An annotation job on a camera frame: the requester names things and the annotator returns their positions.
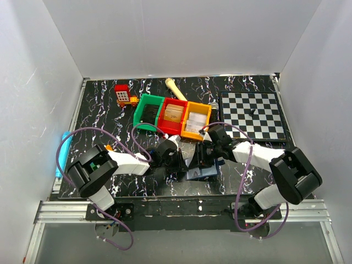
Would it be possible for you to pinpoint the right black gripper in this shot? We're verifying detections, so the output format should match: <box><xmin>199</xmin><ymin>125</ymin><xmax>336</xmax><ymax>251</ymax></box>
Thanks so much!
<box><xmin>188</xmin><ymin>141</ymin><xmax>221</xmax><ymax>170</ymax></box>

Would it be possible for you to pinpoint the white VIP credit card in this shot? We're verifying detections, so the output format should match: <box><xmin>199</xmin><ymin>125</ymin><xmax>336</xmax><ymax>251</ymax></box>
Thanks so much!
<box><xmin>187</xmin><ymin>168</ymin><xmax>202</xmax><ymax>179</ymax></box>

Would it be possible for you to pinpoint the blue leather card holder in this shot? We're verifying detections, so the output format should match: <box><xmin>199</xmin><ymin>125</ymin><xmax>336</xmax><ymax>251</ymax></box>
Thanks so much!
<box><xmin>186</xmin><ymin>159</ymin><xmax>225</xmax><ymax>181</ymax></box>

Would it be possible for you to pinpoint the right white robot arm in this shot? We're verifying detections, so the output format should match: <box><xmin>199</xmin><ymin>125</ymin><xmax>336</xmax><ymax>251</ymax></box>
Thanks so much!
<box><xmin>188</xmin><ymin>122</ymin><xmax>323</xmax><ymax>219</ymax></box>

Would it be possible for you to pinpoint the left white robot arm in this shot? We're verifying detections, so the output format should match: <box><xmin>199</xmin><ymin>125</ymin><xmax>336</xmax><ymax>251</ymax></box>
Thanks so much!
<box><xmin>67</xmin><ymin>139</ymin><xmax>188</xmax><ymax>220</ymax></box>

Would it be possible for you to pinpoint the white cards stack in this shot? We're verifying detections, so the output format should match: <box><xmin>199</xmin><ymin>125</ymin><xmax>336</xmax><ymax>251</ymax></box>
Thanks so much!
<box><xmin>185</xmin><ymin>112</ymin><xmax>207</xmax><ymax>133</ymax></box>

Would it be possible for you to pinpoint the tan cards stack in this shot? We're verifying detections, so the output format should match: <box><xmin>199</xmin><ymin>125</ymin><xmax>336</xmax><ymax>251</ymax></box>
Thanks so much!
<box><xmin>163</xmin><ymin>104</ymin><xmax>184</xmax><ymax>123</ymax></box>

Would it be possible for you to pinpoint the black cards stack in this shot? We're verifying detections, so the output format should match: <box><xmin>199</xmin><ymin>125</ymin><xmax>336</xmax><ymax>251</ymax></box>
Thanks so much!
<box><xmin>140</xmin><ymin>104</ymin><xmax>160</xmax><ymax>124</ymax></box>

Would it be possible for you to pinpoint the orange plastic bin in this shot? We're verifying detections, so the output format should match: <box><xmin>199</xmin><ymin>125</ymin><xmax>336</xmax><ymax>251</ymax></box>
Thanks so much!
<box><xmin>180</xmin><ymin>101</ymin><xmax>211</xmax><ymax>141</ymax></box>

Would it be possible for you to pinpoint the red plastic bin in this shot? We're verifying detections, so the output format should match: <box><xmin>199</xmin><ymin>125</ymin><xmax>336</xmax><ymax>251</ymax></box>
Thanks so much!
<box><xmin>157</xmin><ymin>97</ymin><xmax>188</xmax><ymax>135</ymax></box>

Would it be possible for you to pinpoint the black glitter microphone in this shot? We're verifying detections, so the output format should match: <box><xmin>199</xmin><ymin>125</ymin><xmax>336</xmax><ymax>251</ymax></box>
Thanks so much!
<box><xmin>210</xmin><ymin>102</ymin><xmax>219</xmax><ymax>110</ymax></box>

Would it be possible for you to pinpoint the green plastic bin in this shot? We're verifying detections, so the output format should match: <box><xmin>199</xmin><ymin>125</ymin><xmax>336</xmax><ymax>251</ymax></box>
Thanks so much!
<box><xmin>133</xmin><ymin>93</ymin><xmax>164</xmax><ymax>132</ymax></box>

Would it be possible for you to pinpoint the black chess pawn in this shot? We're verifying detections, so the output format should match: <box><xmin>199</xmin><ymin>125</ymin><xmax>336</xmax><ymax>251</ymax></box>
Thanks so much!
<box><xmin>249</xmin><ymin>109</ymin><xmax>256</xmax><ymax>117</ymax></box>

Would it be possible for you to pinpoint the black white chessboard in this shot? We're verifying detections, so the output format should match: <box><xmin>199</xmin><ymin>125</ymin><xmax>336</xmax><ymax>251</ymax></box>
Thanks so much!
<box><xmin>218</xmin><ymin>91</ymin><xmax>288</xmax><ymax>142</ymax></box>

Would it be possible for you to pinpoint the cream toy microphone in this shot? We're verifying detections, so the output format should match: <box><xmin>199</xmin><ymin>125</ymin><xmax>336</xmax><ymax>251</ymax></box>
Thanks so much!
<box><xmin>165</xmin><ymin>78</ymin><xmax>187</xmax><ymax>101</ymax></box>

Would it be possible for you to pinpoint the red toy window block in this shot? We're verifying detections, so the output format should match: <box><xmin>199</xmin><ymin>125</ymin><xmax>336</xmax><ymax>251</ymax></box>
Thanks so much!
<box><xmin>114</xmin><ymin>84</ymin><xmax>130</xmax><ymax>103</ymax></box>

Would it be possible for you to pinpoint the blue toy microphone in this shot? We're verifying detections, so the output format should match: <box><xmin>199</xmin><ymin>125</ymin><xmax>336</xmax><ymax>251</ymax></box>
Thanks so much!
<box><xmin>56</xmin><ymin>131</ymin><xmax>73</xmax><ymax>179</ymax></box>

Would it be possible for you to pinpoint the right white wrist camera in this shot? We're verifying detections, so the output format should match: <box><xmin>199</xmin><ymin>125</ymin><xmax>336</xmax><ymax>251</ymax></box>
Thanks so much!
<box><xmin>199</xmin><ymin>129</ymin><xmax>212</xmax><ymax>142</ymax></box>

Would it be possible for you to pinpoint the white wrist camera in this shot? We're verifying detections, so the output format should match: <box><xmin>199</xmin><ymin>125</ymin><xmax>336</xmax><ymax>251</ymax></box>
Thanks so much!
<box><xmin>166</xmin><ymin>135</ymin><xmax>181</xmax><ymax>144</ymax></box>
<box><xmin>199</xmin><ymin>129</ymin><xmax>212</xmax><ymax>142</ymax></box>

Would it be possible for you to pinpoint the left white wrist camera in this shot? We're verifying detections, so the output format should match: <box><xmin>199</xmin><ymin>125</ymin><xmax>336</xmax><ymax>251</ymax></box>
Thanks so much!
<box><xmin>166</xmin><ymin>135</ymin><xmax>181</xmax><ymax>144</ymax></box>

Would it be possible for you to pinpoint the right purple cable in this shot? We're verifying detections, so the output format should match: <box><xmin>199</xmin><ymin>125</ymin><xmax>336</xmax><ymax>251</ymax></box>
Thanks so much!
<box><xmin>199</xmin><ymin>122</ymin><xmax>289</xmax><ymax>239</ymax></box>

